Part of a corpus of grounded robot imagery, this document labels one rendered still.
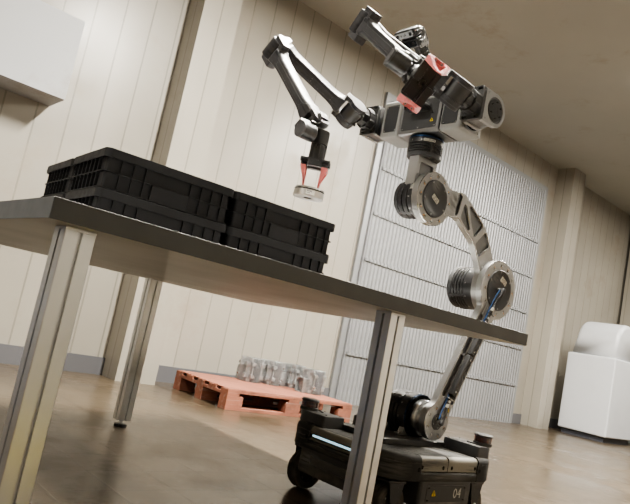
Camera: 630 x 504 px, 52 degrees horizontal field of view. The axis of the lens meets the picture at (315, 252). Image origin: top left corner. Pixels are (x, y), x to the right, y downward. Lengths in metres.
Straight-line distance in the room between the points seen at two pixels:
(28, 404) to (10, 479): 0.13
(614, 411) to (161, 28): 6.68
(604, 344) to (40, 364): 8.02
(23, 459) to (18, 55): 3.29
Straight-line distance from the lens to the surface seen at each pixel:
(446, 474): 2.34
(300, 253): 2.06
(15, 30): 4.37
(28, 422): 1.30
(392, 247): 6.38
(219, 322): 5.19
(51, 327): 1.28
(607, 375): 8.70
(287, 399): 4.40
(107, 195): 1.78
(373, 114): 2.64
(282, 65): 2.43
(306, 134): 2.17
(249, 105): 5.39
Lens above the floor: 0.55
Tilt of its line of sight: 7 degrees up
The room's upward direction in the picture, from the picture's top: 11 degrees clockwise
